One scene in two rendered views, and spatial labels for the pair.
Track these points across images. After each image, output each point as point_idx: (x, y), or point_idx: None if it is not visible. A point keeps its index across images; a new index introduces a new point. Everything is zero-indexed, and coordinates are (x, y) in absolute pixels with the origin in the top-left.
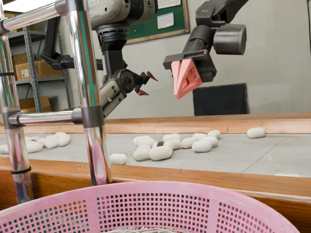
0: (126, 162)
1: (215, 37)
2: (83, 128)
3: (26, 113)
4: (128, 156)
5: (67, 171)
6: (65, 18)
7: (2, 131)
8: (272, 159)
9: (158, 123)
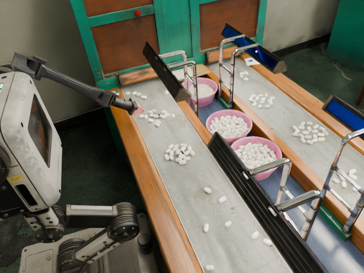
0: (171, 116)
1: (118, 97)
2: (151, 162)
3: (194, 98)
4: (167, 120)
5: (189, 107)
6: (57, 195)
7: (180, 225)
8: (152, 101)
9: (137, 134)
